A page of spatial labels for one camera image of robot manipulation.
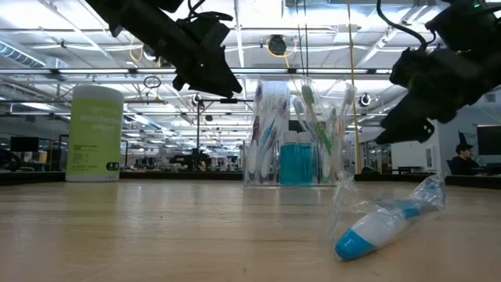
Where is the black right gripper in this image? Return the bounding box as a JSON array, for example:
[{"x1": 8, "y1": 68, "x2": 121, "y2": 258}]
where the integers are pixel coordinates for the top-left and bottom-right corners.
[{"x1": 374, "y1": 49, "x2": 490, "y2": 144}]

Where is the silver air duct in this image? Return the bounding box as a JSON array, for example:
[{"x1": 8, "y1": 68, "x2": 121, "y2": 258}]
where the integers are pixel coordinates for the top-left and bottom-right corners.
[{"x1": 0, "y1": 38, "x2": 71, "y2": 81}]

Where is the green toothbrush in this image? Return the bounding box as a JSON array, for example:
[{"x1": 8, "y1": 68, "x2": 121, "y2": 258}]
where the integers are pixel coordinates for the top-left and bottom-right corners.
[
  {"x1": 326, "y1": 106, "x2": 340, "y2": 183},
  {"x1": 300, "y1": 84, "x2": 334, "y2": 157}
]

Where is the black table frame rail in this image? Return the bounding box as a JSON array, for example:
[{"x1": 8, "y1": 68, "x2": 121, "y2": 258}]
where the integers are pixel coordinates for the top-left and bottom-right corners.
[{"x1": 0, "y1": 169, "x2": 501, "y2": 188}]

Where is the blue white electric toothbrush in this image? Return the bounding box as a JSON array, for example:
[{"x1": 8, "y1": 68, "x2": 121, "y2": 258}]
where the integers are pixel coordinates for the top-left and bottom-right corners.
[{"x1": 323, "y1": 173, "x2": 447, "y2": 262}]

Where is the yellow hanging cable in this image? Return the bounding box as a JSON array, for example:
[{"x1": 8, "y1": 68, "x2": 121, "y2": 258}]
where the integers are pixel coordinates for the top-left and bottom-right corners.
[{"x1": 346, "y1": 0, "x2": 364, "y2": 176}]

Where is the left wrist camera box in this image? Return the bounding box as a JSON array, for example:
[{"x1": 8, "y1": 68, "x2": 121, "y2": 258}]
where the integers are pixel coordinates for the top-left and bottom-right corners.
[{"x1": 186, "y1": 10, "x2": 234, "y2": 45}]

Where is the black cable ring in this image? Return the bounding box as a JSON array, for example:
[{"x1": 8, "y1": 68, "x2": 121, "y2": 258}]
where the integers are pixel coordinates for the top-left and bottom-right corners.
[{"x1": 142, "y1": 74, "x2": 163, "y2": 90}]

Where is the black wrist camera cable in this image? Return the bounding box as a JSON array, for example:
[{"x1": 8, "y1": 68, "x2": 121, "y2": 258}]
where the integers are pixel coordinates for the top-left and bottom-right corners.
[{"x1": 375, "y1": 0, "x2": 428, "y2": 51}]

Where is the person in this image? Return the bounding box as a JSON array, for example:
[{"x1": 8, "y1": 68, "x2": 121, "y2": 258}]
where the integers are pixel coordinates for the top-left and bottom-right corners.
[{"x1": 449, "y1": 142, "x2": 483, "y2": 176}]

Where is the black ceiling cable reel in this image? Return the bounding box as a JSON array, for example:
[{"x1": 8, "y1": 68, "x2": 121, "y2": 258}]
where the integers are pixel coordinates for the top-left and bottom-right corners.
[{"x1": 267, "y1": 34, "x2": 288, "y2": 56}]

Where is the clear acrylic organizer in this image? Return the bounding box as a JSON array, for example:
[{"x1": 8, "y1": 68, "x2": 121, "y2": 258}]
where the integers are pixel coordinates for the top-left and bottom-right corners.
[{"x1": 241, "y1": 139, "x2": 346, "y2": 187}]

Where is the green disinfecting wipes canister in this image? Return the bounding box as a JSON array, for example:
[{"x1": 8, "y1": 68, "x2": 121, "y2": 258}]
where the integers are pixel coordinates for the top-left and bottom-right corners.
[{"x1": 65, "y1": 85, "x2": 125, "y2": 183}]

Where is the black pole frame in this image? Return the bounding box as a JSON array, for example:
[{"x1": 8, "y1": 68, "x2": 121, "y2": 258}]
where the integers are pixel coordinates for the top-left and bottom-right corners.
[{"x1": 194, "y1": 96, "x2": 255, "y2": 173}]

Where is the black monitor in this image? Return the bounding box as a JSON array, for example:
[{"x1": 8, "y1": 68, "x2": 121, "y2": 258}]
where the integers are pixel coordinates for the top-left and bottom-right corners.
[
  {"x1": 9, "y1": 136, "x2": 41, "y2": 154},
  {"x1": 476, "y1": 124, "x2": 501, "y2": 157}
]

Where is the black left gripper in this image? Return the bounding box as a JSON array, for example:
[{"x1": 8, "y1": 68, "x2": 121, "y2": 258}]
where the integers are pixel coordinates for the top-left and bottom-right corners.
[{"x1": 156, "y1": 23, "x2": 243, "y2": 99}]

